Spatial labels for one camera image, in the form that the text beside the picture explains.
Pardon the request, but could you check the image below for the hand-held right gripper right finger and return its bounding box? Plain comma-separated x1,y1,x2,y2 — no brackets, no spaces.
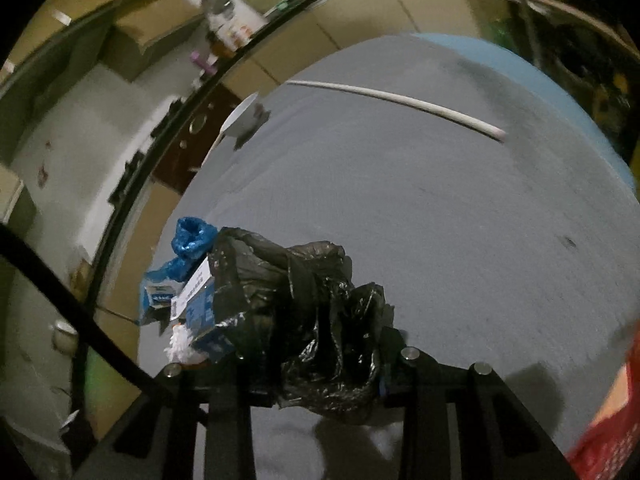
381,329,577,480

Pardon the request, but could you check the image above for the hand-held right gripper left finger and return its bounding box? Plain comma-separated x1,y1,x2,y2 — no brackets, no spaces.
75,359,277,480

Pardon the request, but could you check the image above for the blue box with white stripe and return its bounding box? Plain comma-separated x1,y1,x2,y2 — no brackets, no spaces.
170,255,237,362

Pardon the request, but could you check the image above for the small blue box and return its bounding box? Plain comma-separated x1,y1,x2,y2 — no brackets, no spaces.
141,280,184,324

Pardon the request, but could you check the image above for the black plastic bag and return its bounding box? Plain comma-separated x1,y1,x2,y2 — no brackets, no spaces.
207,226,396,423

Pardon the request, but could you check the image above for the blue plastic bag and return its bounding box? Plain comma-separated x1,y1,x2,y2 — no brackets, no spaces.
145,216,219,286

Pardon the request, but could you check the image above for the red plastic basket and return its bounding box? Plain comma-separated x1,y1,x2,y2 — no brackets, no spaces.
565,320,640,480

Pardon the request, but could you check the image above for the white crumpled tissue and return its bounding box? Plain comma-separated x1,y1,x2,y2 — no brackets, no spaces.
167,325,209,364

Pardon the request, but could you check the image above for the grey felt table cover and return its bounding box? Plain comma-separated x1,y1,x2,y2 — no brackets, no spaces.
135,32,632,480

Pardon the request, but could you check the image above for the wooden stick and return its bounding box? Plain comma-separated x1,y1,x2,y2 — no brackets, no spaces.
201,132,224,169

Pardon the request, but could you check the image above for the black kitchen countertop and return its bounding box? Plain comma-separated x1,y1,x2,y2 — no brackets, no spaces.
92,0,406,313

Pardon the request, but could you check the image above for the dark brown drawer panel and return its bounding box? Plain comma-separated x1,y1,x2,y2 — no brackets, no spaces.
152,82,242,194

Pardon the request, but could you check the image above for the white bowl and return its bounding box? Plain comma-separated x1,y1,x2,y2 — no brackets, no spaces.
220,92,271,149

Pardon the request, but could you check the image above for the long white stick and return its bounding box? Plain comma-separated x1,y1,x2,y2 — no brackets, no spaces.
287,79,507,142

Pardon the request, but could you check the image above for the blue table cloth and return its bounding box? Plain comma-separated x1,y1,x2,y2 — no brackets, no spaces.
415,32,634,206

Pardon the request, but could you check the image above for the purple bottle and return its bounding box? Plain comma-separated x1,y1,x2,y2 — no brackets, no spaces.
191,52,219,76

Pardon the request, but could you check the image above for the range hood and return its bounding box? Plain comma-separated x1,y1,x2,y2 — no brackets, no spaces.
102,0,207,84

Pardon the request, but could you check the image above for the metal shelf rack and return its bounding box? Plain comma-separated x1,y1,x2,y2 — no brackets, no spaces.
492,0,640,162

